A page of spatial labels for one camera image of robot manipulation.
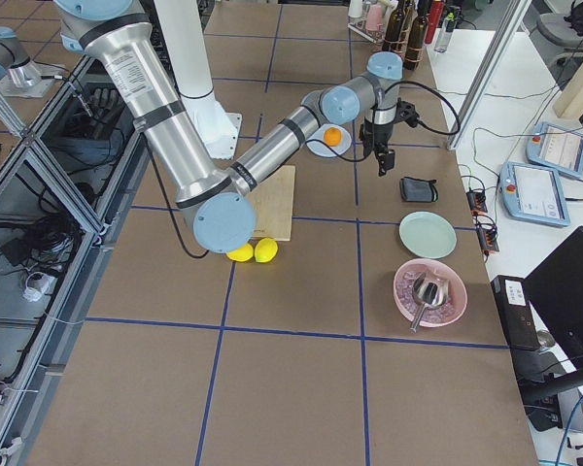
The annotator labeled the aluminium frame post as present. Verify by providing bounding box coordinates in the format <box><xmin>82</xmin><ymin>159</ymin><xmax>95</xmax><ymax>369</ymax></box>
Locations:
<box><xmin>446</xmin><ymin>0</ymin><xmax>532</xmax><ymax>150</ymax></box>

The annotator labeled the far teach pendant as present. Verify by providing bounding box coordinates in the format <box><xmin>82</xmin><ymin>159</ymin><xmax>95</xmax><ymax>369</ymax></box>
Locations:
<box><xmin>526</xmin><ymin>122</ymin><xmax>583</xmax><ymax>180</ymax></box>

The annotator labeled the dark wine bottle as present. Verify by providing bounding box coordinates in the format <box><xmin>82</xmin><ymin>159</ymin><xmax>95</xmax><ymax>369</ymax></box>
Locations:
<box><xmin>403</xmin><ymin>0</ymin><xmax>431</xmax><ymax>71</ymax></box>
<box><xmin>381</xmin><ymin>0</ymin><xmax>407</xmax><ymax>52</ymax></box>

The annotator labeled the yellow lemon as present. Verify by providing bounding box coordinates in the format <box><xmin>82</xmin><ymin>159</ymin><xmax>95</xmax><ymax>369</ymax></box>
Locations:
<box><xmin>254</xmin><ymin>238</ymin><xmax>279</xmax><ymax>263</ymax></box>
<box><xmin>225</xmin><ymin>243</ymin><xmax>254</xmax><ymax>262</ymax></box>

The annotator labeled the black computer box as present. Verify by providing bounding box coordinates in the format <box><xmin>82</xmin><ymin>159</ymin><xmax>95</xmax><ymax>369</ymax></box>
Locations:
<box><xmin>491</xmin><ymin>275</ymin><xmax>540</xmax><ymax>351</ymax></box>

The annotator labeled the wooden cutting board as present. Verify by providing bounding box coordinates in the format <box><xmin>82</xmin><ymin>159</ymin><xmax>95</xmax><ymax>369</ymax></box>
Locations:
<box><xmin>246</xmin><ymin>165</ymin><xmax>295</xmax><ymax>242</ymax></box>

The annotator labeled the teach pendant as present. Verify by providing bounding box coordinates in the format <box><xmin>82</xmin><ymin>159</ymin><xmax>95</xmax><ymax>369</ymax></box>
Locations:
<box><xmin>499</xmin><ymin>161</ymin><xmax>570</xmax><ymax>227</ymax></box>
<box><xmin>526</xmin><ymin>122</ymin><xmax>583</xmax><ymax>180</ymax></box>

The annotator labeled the pink bowl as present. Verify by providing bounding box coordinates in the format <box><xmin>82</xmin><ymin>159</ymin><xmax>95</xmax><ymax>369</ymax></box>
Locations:
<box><xmin>393</xmin><ymin>258</ymin><xmax>467</xmax><ymax>332</ymax></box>

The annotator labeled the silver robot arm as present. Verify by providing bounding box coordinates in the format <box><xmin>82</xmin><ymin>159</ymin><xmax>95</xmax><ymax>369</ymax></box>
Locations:
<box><xmin>56</xmin><ymin>1</ymin><xmax>402</xmax><ymax>253</ymax></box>
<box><xmin>0</xmin><ymin>26</ymin><xmax>53</xmax><ymax>98</ymax></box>

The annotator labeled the silver metal scoop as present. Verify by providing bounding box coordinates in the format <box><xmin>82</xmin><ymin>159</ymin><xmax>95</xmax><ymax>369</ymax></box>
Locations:
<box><xmin>409</xmin><ymin>273</ymin><xmax>449</xmax><ymax>333</ymax></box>

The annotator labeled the pink plastic cup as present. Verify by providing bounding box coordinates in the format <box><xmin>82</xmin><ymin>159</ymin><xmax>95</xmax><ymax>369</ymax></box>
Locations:
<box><xmin>365</xmin><ymin>4</ymin><xmax>383</xmax><ymax>32</ymax></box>

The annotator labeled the white plastic cup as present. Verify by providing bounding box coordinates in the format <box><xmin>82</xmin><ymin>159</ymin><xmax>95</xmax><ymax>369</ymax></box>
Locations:
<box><xmin>348</xmin><ymin>0</ymin><xmax>363</xmax><ymax>19</ymax></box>

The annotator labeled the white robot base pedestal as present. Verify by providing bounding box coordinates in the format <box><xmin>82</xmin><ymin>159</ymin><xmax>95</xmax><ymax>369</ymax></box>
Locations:
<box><xmin>154</xmin><ymin>0</ymin><xmax>242</xmax><ymax>160</ymax></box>

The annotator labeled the grey water bottle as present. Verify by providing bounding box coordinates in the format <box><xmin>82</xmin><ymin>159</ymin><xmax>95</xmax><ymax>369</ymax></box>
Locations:
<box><xmin>434</xmin><ymin>13</ymin><xmax>456</xmax><ymax>53</ymax></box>

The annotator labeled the red water bottle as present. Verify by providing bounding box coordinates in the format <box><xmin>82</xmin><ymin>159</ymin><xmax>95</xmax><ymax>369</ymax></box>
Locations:
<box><xmin>424</xmin><ymin>0</ymin><xmax>445</xmax><ymax>45</ymax></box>

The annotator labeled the near teach pendant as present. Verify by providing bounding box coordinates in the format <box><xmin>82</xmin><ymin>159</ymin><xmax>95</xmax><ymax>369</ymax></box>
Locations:
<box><xmin>499</xmin><ymin>161</ymin><xmax>570</xmax><ymax>227</ymax></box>

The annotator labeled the light blue plate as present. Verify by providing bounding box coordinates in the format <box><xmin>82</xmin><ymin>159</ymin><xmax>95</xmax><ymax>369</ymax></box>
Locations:
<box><xmin>305</xmin><ymin>123</ymin><xmax>352</xmax><ymax>158</ymax></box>

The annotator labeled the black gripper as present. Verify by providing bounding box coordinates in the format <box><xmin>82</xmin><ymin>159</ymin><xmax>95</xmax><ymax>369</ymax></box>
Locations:
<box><xmin>360</xmin><ymin>120</ymin><xmax>395</xmax><ymax>177</ymax></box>

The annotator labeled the green plate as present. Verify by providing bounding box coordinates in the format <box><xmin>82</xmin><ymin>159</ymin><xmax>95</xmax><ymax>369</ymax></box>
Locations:
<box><xmin>399</xmin><ymin>212</ymin><xmax>457</xmax><ymax>259</ymax></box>

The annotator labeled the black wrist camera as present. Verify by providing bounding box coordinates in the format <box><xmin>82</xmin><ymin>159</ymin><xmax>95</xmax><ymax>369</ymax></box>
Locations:
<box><xmin>394</xmin><ymin>98</ymin><xmax>420</xmax><ymax>128</ymax></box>

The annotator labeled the black usb hub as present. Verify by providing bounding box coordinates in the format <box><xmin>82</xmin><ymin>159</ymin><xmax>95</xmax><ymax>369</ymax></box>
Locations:
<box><xmin>475</xmin><ymin>222</ymin><xmax>499</xmax><ymax>256</ymax></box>
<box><xmin>466</xmin><ymin>189</ymin><xmax>488</xmax><ymax>216</ymax></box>

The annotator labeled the orange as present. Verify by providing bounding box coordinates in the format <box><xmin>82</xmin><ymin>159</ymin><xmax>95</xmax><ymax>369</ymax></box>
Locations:
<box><xmin>323</xmin><ymin>126</ymin><xmax>343</xmax><ymax>147</ymax></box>

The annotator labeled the black computer monitor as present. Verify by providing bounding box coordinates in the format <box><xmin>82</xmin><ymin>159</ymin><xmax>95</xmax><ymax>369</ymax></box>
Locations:
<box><xmin>525</xmin><ymin>226</ymin><xmax>583</xmax><ymax>365</ymax></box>

